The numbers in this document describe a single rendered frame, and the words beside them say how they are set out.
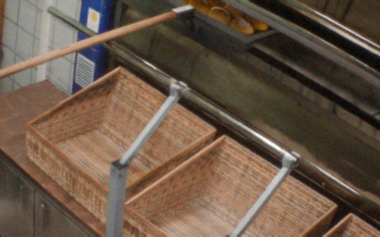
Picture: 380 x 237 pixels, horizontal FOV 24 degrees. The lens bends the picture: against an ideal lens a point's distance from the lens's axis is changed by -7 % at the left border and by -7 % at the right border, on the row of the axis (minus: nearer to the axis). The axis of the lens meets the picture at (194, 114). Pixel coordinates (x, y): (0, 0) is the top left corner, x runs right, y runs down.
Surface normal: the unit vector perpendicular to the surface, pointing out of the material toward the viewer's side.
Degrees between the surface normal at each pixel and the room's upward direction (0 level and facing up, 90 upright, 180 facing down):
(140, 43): 70
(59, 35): 90
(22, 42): 90
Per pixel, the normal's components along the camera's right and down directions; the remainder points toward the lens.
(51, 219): -0.71, 0.27
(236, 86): -0.62, -0.04
